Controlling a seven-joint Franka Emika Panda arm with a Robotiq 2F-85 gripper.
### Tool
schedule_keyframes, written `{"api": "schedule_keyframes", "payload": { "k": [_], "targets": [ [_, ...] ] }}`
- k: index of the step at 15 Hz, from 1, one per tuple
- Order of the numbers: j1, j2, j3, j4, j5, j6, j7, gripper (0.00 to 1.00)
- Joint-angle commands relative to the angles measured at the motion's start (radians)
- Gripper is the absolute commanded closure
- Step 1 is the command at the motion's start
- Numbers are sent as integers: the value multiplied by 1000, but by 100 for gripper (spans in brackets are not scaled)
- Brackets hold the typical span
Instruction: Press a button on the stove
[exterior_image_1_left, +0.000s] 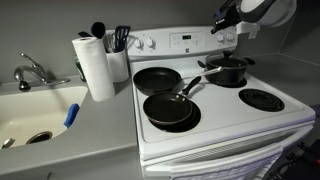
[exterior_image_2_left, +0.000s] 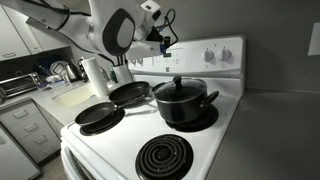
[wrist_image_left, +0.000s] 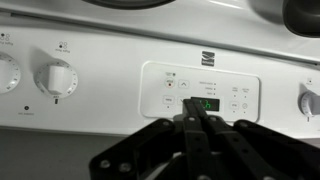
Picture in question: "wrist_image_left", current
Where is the white stove knob inner right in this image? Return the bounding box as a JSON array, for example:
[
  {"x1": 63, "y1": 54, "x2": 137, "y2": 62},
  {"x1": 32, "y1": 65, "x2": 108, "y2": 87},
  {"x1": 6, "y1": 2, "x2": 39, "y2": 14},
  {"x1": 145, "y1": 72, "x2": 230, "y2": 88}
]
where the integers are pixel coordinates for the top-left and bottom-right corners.
[{"x1": 34, "y1": 61, "x2": 79, "y2": 99}]

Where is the white electric stove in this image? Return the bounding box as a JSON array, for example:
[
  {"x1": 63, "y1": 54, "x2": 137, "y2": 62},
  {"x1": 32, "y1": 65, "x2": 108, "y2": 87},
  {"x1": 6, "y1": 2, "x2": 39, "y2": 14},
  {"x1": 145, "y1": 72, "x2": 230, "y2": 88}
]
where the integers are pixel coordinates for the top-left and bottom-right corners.
[{"x1": 0, "y1": 0, "x2": 320, "y2": 138}]

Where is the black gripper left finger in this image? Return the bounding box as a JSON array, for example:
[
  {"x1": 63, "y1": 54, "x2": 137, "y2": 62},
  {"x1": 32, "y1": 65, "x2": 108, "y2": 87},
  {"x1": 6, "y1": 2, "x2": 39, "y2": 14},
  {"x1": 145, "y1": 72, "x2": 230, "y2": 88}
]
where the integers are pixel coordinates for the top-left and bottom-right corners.
[{"x1": 183, "y1": 99, "x2": 213, "y2": 180}]

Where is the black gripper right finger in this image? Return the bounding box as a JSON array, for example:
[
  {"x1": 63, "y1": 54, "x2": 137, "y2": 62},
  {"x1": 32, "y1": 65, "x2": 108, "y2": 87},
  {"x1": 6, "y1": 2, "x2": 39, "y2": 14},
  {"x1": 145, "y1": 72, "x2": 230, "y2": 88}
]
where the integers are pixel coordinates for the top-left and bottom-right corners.
[{"x1": 190, "y1": 98, "x2": 284, "y2": 180}]

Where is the white stove knob inner left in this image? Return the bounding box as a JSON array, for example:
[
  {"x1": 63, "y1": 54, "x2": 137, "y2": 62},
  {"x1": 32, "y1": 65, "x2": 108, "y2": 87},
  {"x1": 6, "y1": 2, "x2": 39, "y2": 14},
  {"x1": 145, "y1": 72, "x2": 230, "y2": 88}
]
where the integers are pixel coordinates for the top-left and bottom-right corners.
[{"x1": 299, "y1": 91, "x2": 320, "y2": 117}]

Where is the stove control panel display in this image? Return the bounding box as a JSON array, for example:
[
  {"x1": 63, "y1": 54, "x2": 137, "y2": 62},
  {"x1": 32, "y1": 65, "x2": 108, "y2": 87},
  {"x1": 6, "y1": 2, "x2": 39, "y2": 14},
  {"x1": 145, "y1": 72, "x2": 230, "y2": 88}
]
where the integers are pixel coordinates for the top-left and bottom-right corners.
[{"x1": 140, "y1": 62, "x2": 260, "y2": 122}]

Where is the white stove knob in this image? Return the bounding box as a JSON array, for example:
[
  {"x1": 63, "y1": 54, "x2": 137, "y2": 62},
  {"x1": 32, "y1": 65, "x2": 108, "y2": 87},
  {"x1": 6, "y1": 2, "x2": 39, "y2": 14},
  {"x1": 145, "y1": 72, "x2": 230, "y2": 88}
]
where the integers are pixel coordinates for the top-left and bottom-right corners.
[
  {"x1": 0, "y1": 52, "x2": 21, "y2": 94},
  {"x1": 34, "y1": 61, "x2": 79, "y2": 99},
  {"x1": 299, "y1": 91, "x2": 320, "y2": 117}
]

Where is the black pot with lid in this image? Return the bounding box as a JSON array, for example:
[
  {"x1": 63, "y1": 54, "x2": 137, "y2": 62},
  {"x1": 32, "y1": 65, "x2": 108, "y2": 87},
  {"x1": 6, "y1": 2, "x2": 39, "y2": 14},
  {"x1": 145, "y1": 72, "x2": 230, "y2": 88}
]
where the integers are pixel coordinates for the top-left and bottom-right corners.
[{"x1": 282, "y1": 0, "x2": 320, "y2": 38}]

